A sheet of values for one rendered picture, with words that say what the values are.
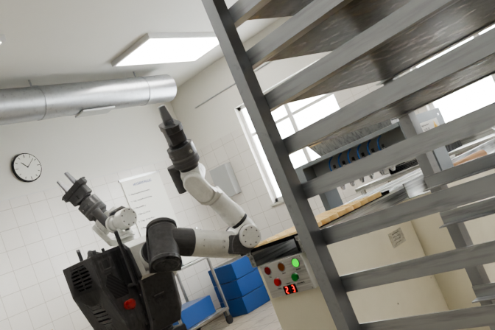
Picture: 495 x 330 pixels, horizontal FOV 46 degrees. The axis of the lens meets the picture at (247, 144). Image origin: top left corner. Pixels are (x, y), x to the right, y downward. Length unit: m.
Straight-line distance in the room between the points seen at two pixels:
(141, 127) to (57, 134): 1.21
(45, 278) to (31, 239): 0.41
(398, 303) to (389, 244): 0.25
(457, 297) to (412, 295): 0.26
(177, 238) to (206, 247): 0.10
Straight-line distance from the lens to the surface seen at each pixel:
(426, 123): 2.81
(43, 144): 6.80
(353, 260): 2.39
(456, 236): 1.44
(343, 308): 1.08
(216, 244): 1.89
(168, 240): 1.82
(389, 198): 2.73
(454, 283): 2.82
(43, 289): 6.33
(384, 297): 2.50
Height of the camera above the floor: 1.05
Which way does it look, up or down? 6 degrees up
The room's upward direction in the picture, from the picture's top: 22 degrees counter-clockwise
